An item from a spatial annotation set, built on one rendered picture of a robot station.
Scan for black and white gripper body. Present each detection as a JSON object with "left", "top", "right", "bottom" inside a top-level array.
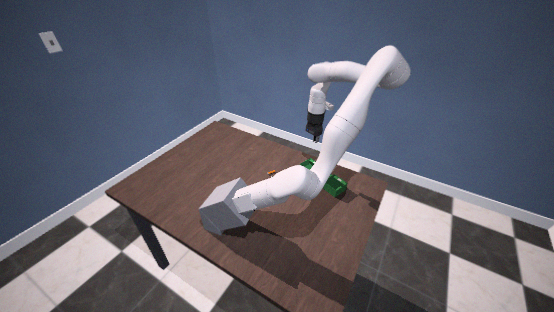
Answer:
[{"left": 306, "top": 100, "right": 334, "bottom": 137}]

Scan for green open-top bin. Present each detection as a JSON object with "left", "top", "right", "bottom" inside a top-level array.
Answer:
[{"left": 300, "top": 158, "right": 347, "bottom": 197}]

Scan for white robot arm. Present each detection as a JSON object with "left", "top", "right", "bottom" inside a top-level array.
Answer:
[{"left": 232, "top": 46, "right": 411, "bottom": 213}]

